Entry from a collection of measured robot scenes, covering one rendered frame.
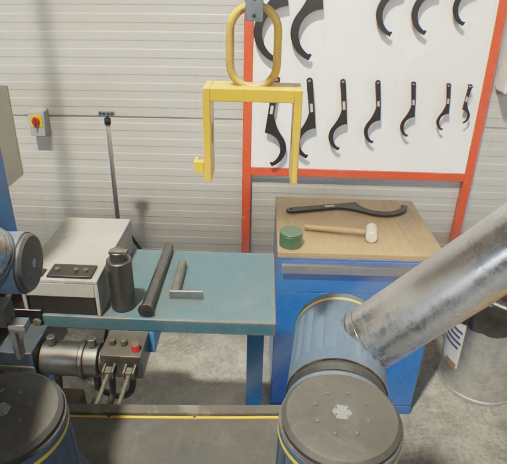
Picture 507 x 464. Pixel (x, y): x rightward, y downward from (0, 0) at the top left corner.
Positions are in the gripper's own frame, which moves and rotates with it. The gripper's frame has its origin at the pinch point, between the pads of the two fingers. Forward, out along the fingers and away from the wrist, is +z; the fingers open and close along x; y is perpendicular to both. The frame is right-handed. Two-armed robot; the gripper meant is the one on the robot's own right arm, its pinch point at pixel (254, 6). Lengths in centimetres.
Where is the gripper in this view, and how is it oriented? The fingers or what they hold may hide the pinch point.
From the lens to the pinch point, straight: 79.0
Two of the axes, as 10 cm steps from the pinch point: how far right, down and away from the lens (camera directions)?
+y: -10.0, -0.3, 0.1
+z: -0.2, 9.0, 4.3
